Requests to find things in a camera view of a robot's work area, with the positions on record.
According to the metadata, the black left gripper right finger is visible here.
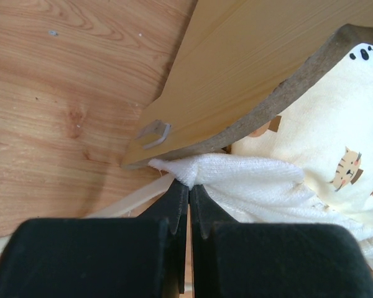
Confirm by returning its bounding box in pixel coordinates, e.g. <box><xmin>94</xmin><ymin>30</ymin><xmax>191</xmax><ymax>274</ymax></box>
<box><xmin>190</xmin><ymin>186</ymin><xmax>373</xmax><ymax>297</ymax></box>

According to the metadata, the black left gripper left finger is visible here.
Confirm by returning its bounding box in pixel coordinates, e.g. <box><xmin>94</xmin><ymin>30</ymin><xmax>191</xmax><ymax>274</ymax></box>
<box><xmin>0</xmin><ymin>181</ymin><xmax>189</xmax><ymax>297</ymax></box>

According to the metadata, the cream animal print mattress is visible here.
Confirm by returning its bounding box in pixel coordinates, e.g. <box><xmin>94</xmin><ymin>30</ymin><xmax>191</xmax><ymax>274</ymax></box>
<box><xmin>0</xmin><ymin>42</ymin><xmax>373</xmax><ymax>274</ymax></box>

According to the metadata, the wooden pet bed frame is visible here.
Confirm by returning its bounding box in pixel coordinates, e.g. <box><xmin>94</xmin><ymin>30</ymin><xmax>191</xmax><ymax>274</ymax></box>
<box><xmin>121</xmin><ymin>1</ymin><xmax>373</xmax><ymax>169</ymax></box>

